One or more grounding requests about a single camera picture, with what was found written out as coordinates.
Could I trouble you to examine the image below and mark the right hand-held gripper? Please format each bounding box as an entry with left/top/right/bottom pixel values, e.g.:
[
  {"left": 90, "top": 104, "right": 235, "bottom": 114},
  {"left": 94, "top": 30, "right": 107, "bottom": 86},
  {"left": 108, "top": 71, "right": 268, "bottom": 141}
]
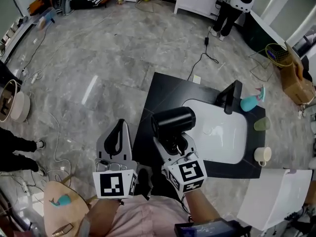
[{"left": 152, "top": 133, "right": 208, "bottom": 195}]

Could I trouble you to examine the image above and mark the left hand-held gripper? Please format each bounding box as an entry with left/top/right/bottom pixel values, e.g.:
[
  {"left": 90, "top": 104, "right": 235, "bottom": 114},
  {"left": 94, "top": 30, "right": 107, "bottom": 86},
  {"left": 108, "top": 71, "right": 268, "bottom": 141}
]
[{"left": 93, "top": 118, "right": 138, "bottom": 200}]

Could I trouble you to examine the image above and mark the black hair dryer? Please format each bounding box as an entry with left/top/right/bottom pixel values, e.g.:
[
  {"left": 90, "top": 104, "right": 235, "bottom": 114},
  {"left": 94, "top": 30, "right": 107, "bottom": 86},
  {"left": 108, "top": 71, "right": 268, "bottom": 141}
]
[{"left": 150, "top": 106, "right": 197, "bottom": 155}]

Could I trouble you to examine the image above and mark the person's right forearm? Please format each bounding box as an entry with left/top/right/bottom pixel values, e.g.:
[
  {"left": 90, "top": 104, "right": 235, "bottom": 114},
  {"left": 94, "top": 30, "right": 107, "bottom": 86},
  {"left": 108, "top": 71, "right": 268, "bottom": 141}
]
[{"left": 183, "top": 188, "right": 222, "bottom": 224}]

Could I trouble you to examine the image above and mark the person's left forearm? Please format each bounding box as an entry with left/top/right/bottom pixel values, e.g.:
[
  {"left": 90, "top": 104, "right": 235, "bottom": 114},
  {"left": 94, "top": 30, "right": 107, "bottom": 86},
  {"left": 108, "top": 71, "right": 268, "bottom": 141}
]
[{"left": 86, "top": 197, "right": 124, "bottom": 235}]

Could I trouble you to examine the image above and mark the white sink basin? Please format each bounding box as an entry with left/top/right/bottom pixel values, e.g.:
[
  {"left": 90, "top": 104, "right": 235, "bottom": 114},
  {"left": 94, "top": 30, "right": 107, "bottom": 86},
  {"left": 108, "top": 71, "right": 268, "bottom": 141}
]
[{"left": 181, "top": 98, "right": 248, "bottom": 165}]

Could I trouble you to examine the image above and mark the black sink counter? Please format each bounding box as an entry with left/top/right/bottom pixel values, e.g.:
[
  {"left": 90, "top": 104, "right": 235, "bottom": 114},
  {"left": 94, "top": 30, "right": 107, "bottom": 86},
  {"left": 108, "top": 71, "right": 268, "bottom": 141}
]
[{"left": 131, "top": 72, "right": 267, "bottom": 180}]

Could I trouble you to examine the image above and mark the black faucet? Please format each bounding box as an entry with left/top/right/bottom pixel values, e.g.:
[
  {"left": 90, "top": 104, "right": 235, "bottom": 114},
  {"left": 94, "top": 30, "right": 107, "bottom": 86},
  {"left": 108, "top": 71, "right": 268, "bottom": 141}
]
[{"left": 215, "top": 79, "right": 243, "bottom": 115}]

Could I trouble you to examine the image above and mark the person's pink clothing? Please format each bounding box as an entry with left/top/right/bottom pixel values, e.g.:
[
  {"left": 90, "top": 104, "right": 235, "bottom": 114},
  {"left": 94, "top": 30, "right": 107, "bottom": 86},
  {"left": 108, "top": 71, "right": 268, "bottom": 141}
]
[{"left": 102, "top": 194, "right": 194, "bottom": 237}]

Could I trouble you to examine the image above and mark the teal whale toy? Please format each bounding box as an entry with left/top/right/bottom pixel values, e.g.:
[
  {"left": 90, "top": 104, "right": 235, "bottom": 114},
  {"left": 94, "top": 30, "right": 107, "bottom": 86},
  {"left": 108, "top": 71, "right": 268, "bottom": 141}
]
[{"left": 48, "top": 194, "right": 73, "bottom": 208}]

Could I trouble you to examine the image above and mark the teal spray bottle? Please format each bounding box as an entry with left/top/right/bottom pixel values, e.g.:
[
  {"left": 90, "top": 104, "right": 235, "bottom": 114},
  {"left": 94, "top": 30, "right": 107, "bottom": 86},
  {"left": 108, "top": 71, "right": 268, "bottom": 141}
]
[{"left": 239, "top": 86, "right": 266, "bottom": 113}]

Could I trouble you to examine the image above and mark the cream mug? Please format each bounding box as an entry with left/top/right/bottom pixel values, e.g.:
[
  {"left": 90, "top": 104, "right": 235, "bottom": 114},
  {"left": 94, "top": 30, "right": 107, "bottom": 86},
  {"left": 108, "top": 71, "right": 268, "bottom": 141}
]
[{"left": 254, "top": 146, "right": 273, "bottom": 167}]

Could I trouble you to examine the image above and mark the green translucent cup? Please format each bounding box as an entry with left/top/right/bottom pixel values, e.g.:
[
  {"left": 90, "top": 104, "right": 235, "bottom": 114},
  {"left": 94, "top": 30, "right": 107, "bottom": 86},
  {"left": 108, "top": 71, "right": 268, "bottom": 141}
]
[{"left": 253, "top": 117, "right": 271, "bottom": 132}]

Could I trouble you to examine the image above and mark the black device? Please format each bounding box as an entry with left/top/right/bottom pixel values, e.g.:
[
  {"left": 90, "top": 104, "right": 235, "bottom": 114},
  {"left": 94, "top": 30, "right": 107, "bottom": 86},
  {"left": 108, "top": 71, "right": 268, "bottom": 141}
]
[{"left": 173, "top": 218, "right": 253, "bottom": 237}]

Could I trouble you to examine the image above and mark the wooden side table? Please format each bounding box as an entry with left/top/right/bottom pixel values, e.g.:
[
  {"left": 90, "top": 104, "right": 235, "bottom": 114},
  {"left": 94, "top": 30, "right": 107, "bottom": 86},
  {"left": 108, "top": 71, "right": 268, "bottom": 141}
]
[{"left": 42, "top": 173, "right": 97, "bottom": 237}]

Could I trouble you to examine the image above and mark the round wooden basket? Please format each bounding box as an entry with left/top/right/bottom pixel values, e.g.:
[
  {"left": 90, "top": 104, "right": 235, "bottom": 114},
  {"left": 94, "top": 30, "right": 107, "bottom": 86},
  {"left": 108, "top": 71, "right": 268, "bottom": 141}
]
[{"left": 0, "top": 79, "right": 32, "bottom": 123}]

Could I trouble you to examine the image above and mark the white box cabinet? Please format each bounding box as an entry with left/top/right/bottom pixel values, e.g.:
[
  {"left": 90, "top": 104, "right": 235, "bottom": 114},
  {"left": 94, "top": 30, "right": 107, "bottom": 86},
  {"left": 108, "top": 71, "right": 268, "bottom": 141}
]
[{"left": 236, "top": 168, "right": 314, "bottom": 232}]

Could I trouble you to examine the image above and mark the cardboard box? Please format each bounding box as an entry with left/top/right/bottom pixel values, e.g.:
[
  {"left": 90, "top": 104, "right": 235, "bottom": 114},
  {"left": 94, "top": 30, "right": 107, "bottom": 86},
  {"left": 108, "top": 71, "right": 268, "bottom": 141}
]
[{"left": 279, "top": 41, "right": 316, "bottom": 106}]

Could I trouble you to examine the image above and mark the black power adapter cable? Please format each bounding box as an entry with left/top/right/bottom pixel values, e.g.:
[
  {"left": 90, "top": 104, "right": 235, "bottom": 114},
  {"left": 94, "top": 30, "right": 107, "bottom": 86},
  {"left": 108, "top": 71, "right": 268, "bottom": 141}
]
[{"left": 186, "top": 28, "right": 220, "bottom": 81}]

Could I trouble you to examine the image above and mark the yellow wire basket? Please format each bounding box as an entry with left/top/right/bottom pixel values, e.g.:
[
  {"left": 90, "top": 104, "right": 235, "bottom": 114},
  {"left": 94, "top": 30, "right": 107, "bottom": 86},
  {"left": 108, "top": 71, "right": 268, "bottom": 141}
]
[{"left": 265, "top": 42, "right": 295, "bottom": 68}]

